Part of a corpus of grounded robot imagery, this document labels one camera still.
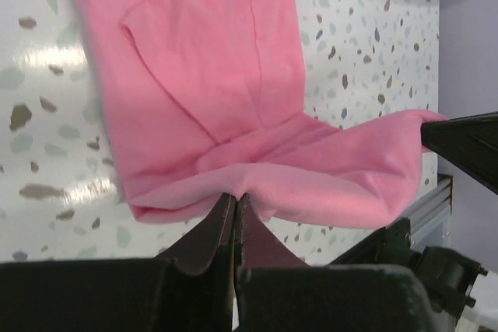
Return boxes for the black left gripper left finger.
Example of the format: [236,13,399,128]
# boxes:
[1,194,237,331]

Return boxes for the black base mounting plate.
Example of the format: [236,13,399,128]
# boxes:
[332,218,488,318]

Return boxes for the aluminium rail frame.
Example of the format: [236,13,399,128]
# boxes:
[404,174,453,252]

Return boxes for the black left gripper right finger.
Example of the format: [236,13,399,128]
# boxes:
[236,196,438,331]

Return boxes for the pink t shirt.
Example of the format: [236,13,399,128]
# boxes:
[75,0,441,229]

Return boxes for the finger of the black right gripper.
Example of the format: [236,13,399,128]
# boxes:
[421,112,498,193]

